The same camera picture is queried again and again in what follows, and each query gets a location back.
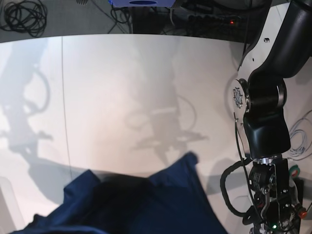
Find dark blue t-shirt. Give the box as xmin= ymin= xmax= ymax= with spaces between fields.
xmin=21 ymin=152 xmax=226 ymax=234

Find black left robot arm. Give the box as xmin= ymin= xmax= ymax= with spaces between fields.
xmin=220 ymin=0 xmax=312 ymax=234

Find blue box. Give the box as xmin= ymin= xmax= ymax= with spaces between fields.
xmin=109 ymin=0 xmax=175 ymax=7

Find green tape roll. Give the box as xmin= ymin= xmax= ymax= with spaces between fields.
xmin=289 ymin=164 xmax=300 ymax=178

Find clear plastic bottle red cap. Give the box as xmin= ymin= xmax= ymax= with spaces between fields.
xmin=294 ymin=178 xmax=307 ymax=219

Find black cables on floor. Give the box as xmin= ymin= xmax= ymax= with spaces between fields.
xmin=107 ymin=4 xmax=134 ymax=34

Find coiled light grey cable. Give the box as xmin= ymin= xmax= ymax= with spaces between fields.
xmin=289 ymin=116 xmax=312 ymax=161

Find coiled black cable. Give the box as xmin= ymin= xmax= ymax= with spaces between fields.
xmin=0 ymin=0 xmax=48 ymax=38

